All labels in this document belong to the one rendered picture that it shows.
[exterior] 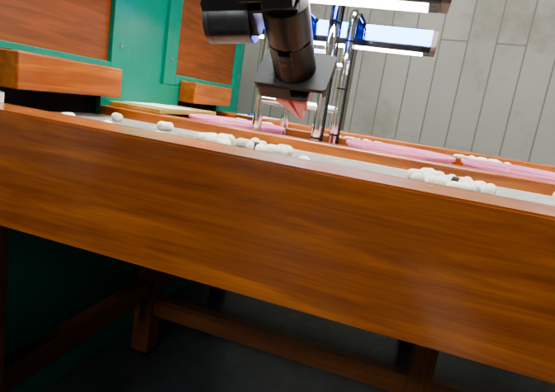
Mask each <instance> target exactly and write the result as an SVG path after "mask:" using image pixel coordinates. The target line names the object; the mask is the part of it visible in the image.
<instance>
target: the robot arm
mask: <svg viewBox="0 0 555 392"><path fill-rule="evenodd" d="M200 4H201V8H202V24H203V30H204V33H205V36H206V39H207V40H208V42H209V43H211V44H256V43H257V42H258V40H259V36H260V35H262V32H263V24H264V27H265V31H266V35H267V39H268V43H269V50H267V52H266V54H265V55H264V57H263V60H262V62H261V64H260V66H259V69H258V71H257V73H256V75H255V77H254V84H255V87H256V88H257V89H258V91H259V95H260V96H264V97H275V98H276V101H277V102H278V103H280V104H281V105H283V106H284V107H286V108H287V109H288V110H289V111H291V112H292V113H293V114H294V115H295V116H296V117H297V118H298V119H299V120H304V117H305V115H306V108H307V104H308V101H309V99H310V96H311V93H312V92H315V93H321V94H322V97H326V96H327V93H328V91H329V89H330V80H331V79H332V78H333V77H334V73H335V70H336V68H337V58H336V57H335V56H333V55H326V54H315V49H314V41H313V32H312V24H311V8H310V0H201V1H200Z"/></svg>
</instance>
